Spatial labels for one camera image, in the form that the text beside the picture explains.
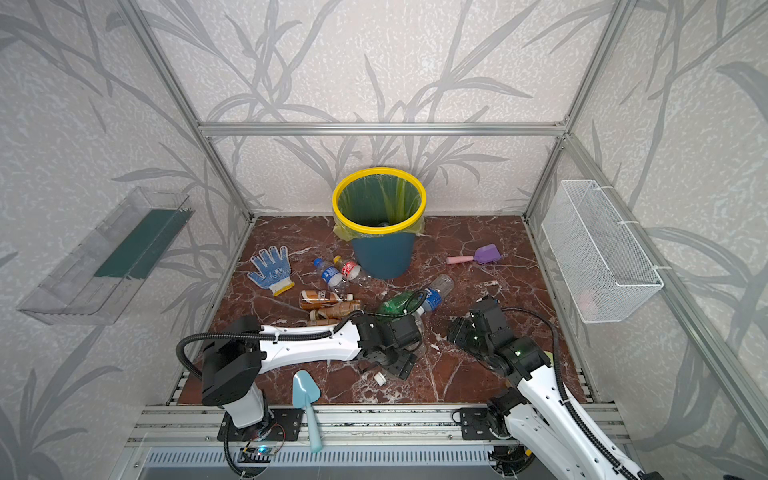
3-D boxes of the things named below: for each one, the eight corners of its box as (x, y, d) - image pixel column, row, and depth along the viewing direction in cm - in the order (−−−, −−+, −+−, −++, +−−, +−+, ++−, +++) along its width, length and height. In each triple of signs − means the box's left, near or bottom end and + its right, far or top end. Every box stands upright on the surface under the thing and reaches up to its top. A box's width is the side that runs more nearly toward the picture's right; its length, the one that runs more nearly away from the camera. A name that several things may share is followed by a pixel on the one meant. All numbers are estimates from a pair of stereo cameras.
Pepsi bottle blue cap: (341, 299, 98) (338, 292, 94) (314, 269, 106) (311, 262, 102) (353, 289, 100) (351, 282, 97) (327, 261, 108) (324, 253, 104)
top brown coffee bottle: (301, 310, 95) (297, 303, 91) (304, 297, 98) (300, 290, 94) (340, 310, 95) (338, 303, 91) (342, 297, 98) (340, 290, 94)
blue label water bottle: (414, 310, 96) (415, 301, 92) (441, 280, 104) (442, 271, 99) (427, 319, 94) (429, 311, 90) (453, 289, 101) (455, 279, 97)
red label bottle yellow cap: (330, 267, 106) (327, 260, 103) (340, 258, 108) (338, 251, 105) (364, 290, 100) (363, 284, 96) (374, 280, 102) (373, 273, 99)
